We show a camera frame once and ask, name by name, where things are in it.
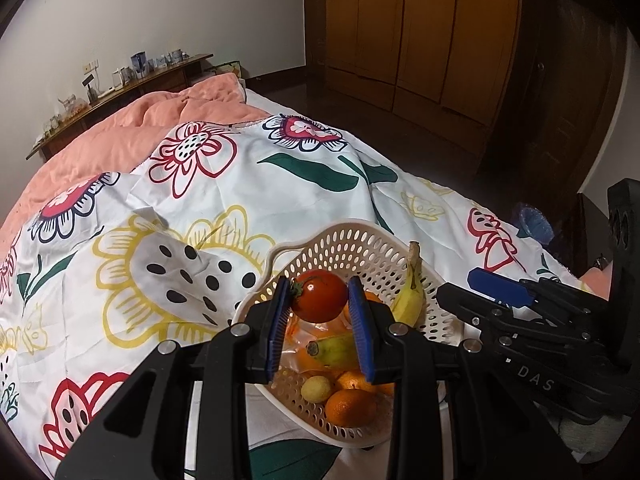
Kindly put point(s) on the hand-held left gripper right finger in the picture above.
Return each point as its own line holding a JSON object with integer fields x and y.
{"x": 361, "y": 327}

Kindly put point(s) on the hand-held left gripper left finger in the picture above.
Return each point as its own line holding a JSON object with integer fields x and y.
{"x": 277, "y": 332}

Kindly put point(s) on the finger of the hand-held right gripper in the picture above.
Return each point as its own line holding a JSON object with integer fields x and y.
{"x": 495, "y": 284}
{"x": 470, "y": 307}

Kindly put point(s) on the clear plastic bag orange contents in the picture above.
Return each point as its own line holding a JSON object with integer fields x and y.
{"x": 302, "y": 335}

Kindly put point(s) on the red tomato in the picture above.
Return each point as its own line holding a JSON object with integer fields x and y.
{"x": 320, "y": 295}

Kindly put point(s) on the smooth round orange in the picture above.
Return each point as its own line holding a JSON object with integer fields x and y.
{"x": 356, "y": 381}

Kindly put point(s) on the yellow banana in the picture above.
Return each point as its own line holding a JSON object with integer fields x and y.
{"x": 411, "y": 295}

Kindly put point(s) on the large dimpled tangerine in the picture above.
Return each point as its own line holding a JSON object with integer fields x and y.
{"x": 350, "y": 407}

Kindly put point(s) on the white perforated plastic basket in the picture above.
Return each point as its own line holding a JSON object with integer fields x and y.
{"x": 350, "y": 240}

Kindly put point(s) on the small yellow round fruit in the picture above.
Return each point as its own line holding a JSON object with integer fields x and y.
{"x": 317, "y": 388}

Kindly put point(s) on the blue translucent plastic item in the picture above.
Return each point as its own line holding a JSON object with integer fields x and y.
{"x": 535, "y": 222}

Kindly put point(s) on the white floral printed blanket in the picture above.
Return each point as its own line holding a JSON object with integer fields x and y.
{"x": 225, "y": 185}

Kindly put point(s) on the pink blanket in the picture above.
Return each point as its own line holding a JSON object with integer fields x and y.
{"x": 100, "y": 145}

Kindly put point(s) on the brown wooden wardrobe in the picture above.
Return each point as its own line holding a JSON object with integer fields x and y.
{"x": 425, "y": 35}

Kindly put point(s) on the green bag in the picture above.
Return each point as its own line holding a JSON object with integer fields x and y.
{"x": 229, "y": 69}

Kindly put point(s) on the wooden sideboard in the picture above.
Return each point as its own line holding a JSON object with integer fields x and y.
{"x": 125, "y": 89}

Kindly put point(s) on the blue water jug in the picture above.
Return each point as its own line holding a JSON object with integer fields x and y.
{"x": 139, "y": 65}

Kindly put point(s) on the clear electric kettle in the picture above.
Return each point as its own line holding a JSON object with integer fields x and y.
{"x": 118, "y": 76}

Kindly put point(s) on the bag of orange snacks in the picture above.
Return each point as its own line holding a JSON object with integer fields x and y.
{"x": 74, "y": 106}

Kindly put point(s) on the small screen on stand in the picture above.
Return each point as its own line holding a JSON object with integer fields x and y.
{"x": 90, "y": 87}

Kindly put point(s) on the wall socket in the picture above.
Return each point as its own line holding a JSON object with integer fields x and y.
{"x": 90, "y": 66}

